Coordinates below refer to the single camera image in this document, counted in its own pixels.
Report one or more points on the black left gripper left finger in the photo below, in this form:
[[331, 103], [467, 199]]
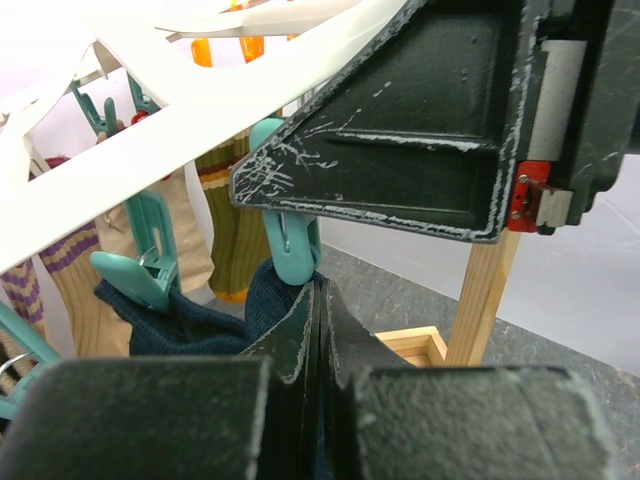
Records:
[[250, 416]]

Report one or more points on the navy blue sock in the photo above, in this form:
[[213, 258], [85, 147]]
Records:
[[186, 329]]

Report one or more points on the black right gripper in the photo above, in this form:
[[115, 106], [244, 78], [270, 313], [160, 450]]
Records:
[[586, 116]]

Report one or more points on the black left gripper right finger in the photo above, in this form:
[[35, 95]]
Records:
[[388, 419]]

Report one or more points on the teal clothes peg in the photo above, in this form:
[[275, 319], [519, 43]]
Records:
[[147, 278], [293, 237]]

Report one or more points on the olive striped hanging sock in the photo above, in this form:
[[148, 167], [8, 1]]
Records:
[[238, 244]]

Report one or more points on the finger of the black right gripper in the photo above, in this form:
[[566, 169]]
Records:
[[419, 132]]

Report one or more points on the purple striped tan sock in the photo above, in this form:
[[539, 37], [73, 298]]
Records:
[[96, 329]]

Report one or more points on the wooden rack frame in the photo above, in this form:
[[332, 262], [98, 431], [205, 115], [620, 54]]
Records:
[[486, 275]]

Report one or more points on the white oval sock hanger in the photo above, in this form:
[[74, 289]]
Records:
[[199, 107]]

